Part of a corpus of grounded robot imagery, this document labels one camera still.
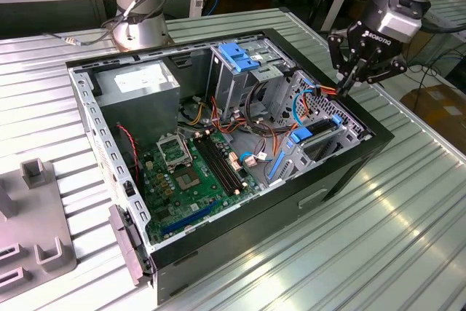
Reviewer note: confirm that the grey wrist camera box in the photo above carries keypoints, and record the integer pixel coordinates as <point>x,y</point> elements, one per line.
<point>398,25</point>

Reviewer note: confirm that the green motherboard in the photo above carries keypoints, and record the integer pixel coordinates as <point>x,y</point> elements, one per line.
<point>207,200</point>

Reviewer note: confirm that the black RAM slot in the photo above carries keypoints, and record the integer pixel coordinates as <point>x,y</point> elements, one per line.
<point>229,166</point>
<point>225,166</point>
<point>216,166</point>
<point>220,166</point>

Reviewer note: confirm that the CPU socket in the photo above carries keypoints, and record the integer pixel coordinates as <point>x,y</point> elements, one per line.
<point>189,180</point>

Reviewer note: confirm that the blue expansion slot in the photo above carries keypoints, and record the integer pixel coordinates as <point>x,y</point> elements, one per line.
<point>189,220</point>

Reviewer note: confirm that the grey case end panel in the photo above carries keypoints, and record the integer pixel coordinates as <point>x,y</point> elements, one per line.
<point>127,242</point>

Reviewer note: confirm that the grey parts rack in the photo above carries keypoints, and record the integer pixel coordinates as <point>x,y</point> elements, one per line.
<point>32,216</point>

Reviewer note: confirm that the black open PC case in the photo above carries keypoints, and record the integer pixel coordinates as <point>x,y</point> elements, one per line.
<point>258,225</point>

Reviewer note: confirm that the pink board connector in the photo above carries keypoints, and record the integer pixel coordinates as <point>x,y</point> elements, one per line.
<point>236,162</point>

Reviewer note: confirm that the grey power supply unit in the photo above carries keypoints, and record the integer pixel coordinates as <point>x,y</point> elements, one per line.
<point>142,107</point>

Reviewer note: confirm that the black case fan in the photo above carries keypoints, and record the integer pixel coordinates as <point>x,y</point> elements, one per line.
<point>128,160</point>

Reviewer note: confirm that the large cardboard box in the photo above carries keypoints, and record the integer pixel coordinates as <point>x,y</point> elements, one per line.
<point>437,110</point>

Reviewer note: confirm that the blue plastic drive latch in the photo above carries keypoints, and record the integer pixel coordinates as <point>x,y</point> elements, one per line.
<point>237,58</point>

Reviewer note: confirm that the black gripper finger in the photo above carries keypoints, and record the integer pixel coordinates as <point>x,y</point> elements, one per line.
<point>386,68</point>
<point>338,52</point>

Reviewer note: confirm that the grey metal drive cage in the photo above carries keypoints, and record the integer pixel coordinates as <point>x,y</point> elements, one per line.
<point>234,89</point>

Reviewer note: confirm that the hard disk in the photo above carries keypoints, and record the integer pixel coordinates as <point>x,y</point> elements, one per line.
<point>302,135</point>

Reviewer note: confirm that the metal slat side table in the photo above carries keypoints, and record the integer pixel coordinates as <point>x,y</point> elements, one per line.
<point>448,12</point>

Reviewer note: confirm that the grey metal disk bay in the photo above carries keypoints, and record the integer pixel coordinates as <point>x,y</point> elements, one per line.
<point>302,160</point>

